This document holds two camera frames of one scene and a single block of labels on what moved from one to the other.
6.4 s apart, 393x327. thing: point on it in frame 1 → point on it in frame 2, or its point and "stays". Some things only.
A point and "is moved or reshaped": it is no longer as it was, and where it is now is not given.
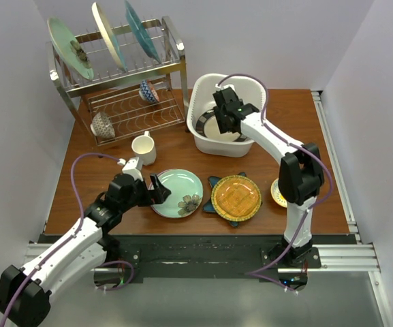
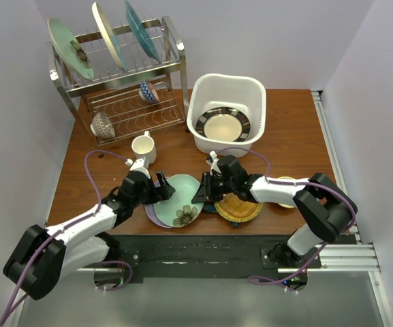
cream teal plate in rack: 112,40 stays
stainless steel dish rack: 125,80 stays
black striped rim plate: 208,127 stays
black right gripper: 220,116 → 201,195
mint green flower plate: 186,196 is moved or reshaped
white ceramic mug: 144,148 stays
